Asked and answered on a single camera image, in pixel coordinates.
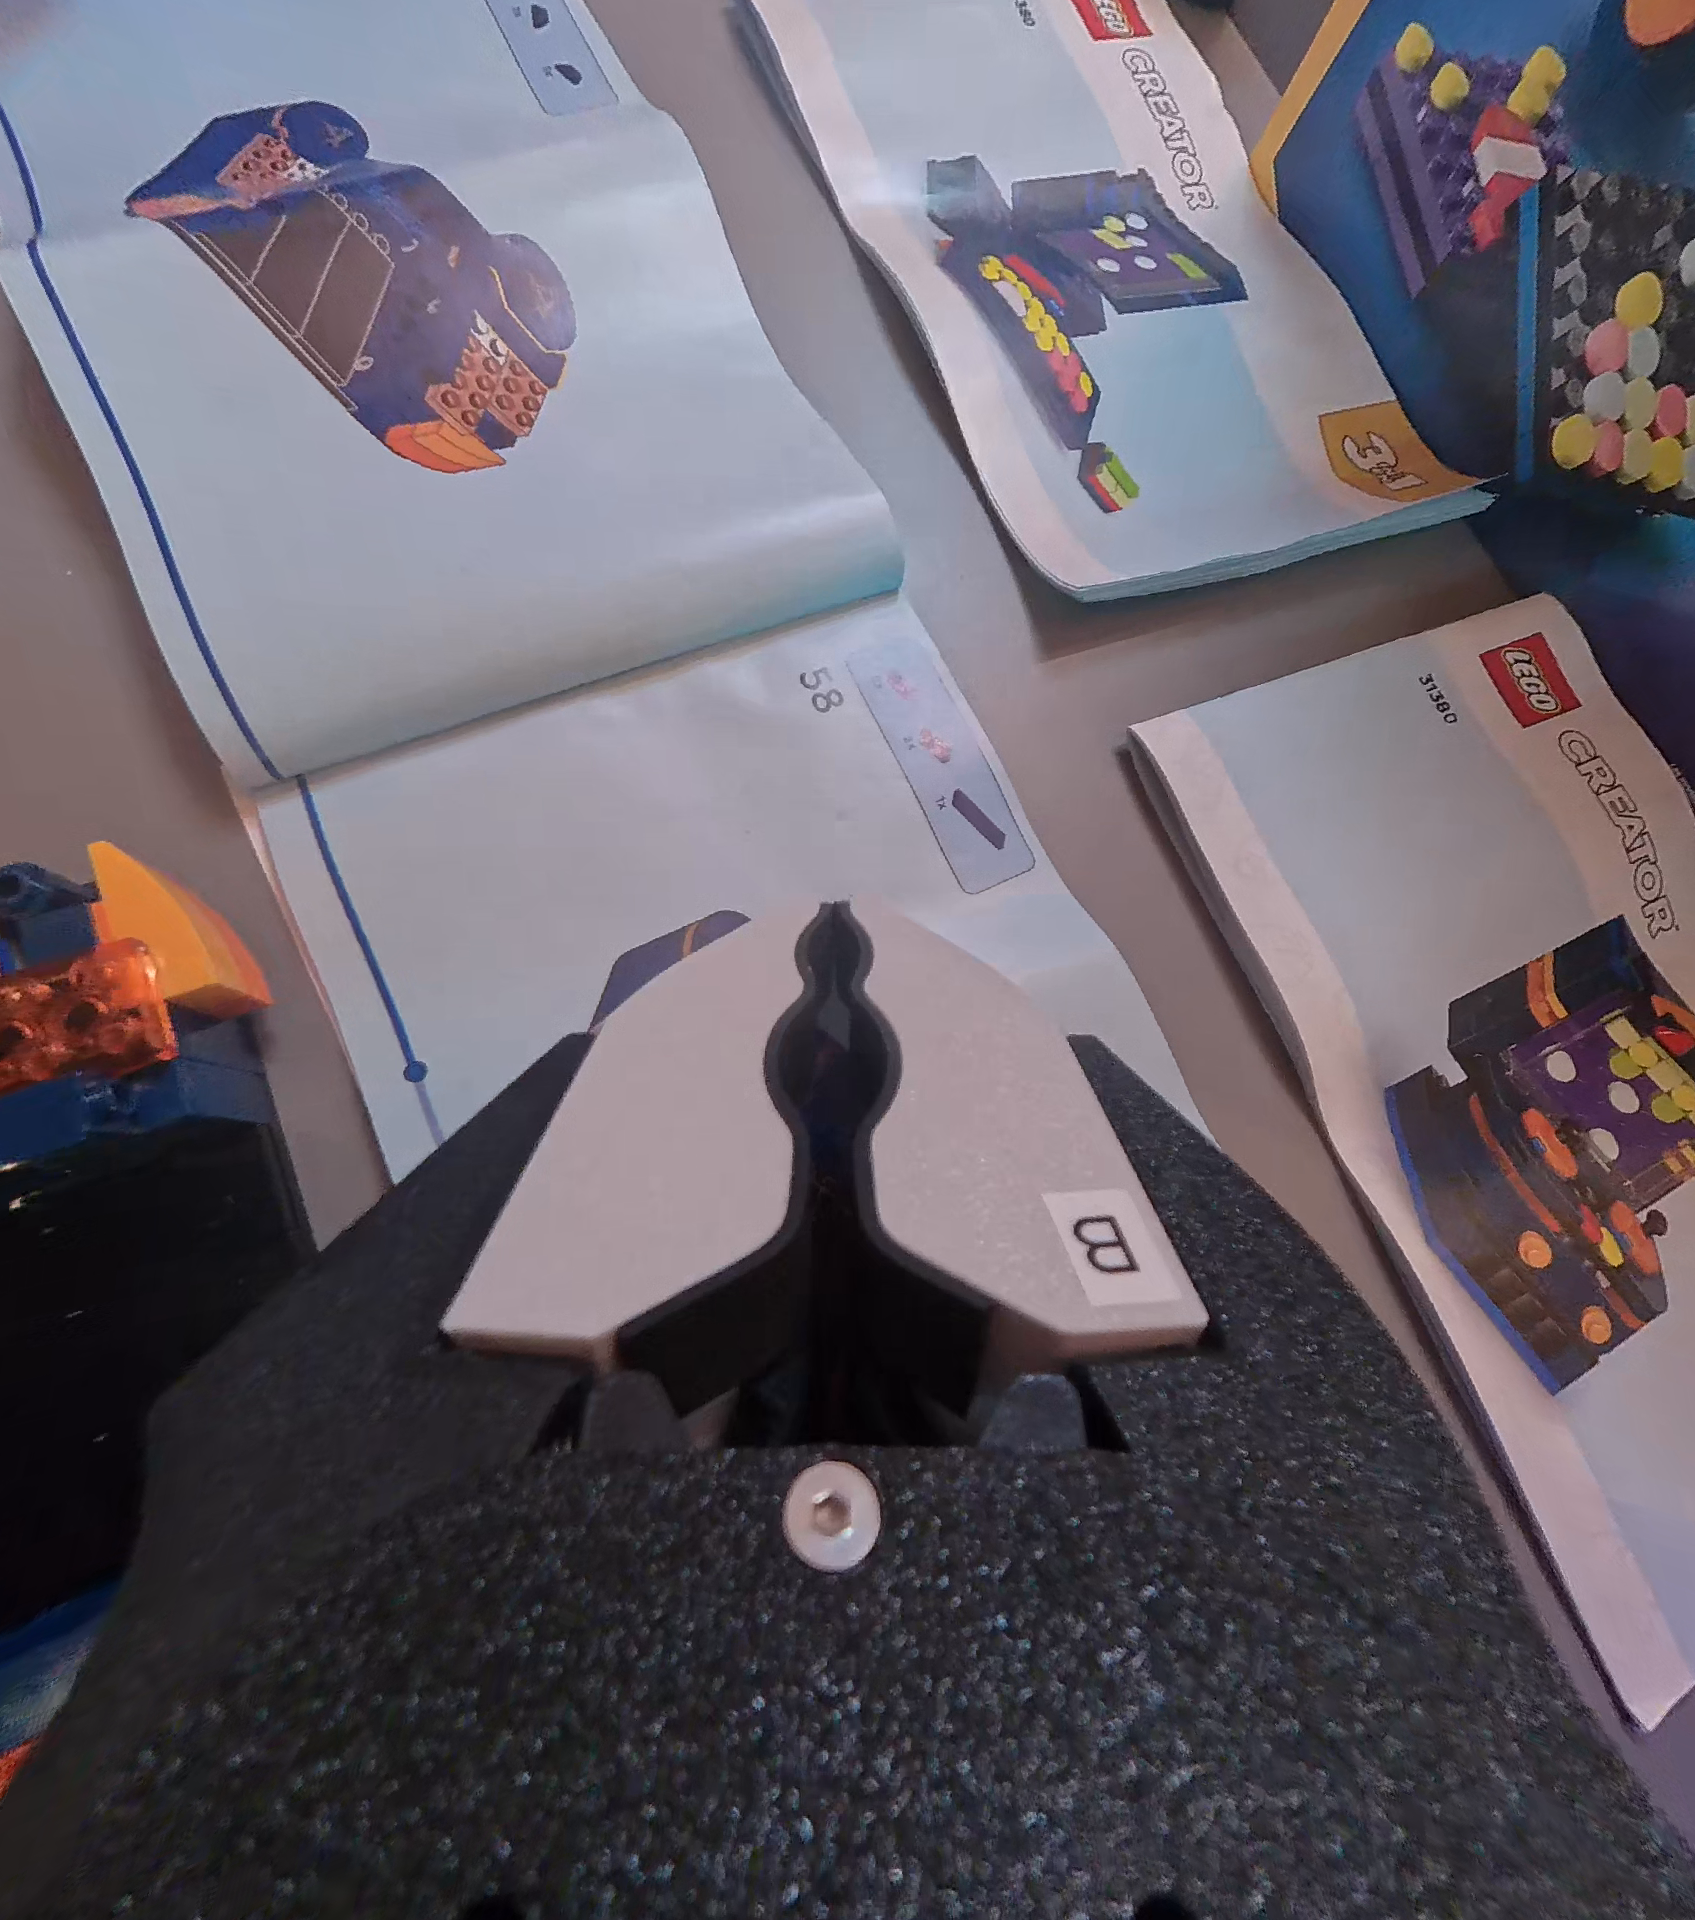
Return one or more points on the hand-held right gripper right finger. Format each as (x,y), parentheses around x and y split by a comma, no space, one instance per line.
(996,1171)

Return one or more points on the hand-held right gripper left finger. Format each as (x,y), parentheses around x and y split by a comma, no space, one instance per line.
(623,1184)

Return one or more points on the blue orange brick model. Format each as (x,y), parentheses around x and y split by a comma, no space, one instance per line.
(37,975)

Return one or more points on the instruction booklet arcade machine cover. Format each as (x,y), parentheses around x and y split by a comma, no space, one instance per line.
(1311,901)

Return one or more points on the open instruction booklet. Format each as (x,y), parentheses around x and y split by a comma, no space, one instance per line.
(487,525)

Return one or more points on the instruction booklet purple model cover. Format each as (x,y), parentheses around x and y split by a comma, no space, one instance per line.
(1207,376)

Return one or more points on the toy brick set box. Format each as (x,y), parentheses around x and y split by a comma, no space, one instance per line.
(1612,301)

